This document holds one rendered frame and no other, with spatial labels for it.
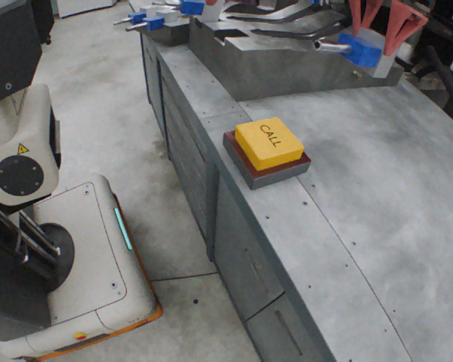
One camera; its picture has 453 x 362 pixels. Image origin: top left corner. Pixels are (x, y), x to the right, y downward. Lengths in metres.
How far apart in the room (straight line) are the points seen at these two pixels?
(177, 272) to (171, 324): 0.23
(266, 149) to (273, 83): 0.18
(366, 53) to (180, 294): 0.98
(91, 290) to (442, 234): 0.86
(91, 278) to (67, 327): 0.19
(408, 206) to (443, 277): 0.11
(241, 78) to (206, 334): 0.89
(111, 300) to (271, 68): 0.73
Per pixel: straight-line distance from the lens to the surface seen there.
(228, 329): 1.02
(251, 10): 0.78
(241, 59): 0.36
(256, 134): 0.28
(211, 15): 0.50
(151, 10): 0.75
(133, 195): 1.29
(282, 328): 0.54
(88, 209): 0.97
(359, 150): 0.38
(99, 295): 0.82
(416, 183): 0.41
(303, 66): 0.43
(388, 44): 0.33
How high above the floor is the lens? 1.01
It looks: 51 degrees down
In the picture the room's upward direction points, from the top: 6 degrees clockwise
